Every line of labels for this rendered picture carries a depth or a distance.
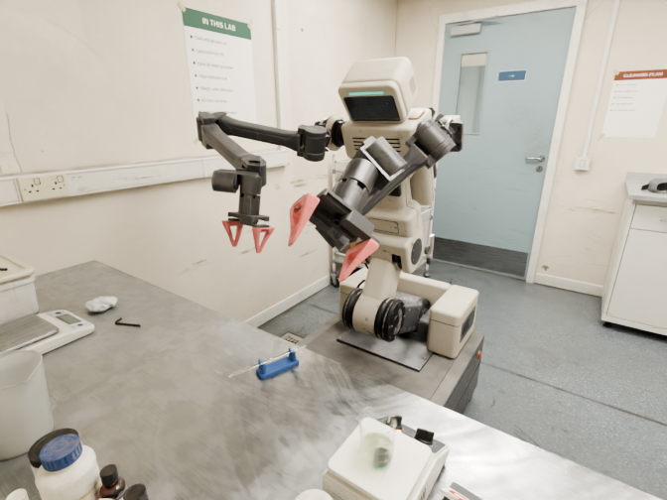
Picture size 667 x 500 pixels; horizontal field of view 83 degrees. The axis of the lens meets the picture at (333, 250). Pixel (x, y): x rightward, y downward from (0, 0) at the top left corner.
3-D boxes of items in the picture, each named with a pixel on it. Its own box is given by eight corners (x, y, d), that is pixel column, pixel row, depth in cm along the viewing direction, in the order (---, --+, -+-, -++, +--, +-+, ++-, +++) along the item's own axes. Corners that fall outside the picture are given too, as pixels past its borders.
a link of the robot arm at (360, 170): (357, 148, 64) (385, 166, 65) (341, 171, 70) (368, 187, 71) (342, 177, 60) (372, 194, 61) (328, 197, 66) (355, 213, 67)
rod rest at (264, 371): (292, 357, 94) (292, 344, 93) (299, 364, 91) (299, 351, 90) (255, 372, 88) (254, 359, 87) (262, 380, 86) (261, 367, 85)
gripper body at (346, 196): (302, 210, 61) (320, 180, 65) (349, 246, 64) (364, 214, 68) (322, 195, 56) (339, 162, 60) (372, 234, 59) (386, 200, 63)
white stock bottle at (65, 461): (44, 545, 53) (18, 475, 48) (61, 498, 59) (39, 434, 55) (101, 528, 55) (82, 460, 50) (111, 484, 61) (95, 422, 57)
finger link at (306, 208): (269, 243, 57) (295, 198, 61) (307, 269, 59) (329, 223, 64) (287, 229, 51) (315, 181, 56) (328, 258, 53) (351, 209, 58)
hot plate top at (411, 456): (365, 419, 64) (366, 415, 64) (434, 452, 58) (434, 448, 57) (324, 469, 55) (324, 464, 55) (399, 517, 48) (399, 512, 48)
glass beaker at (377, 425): (390, 442, 59) (392, 401, 56) (398, 473, 54) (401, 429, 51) (351, 444, 58) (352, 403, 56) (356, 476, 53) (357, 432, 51)
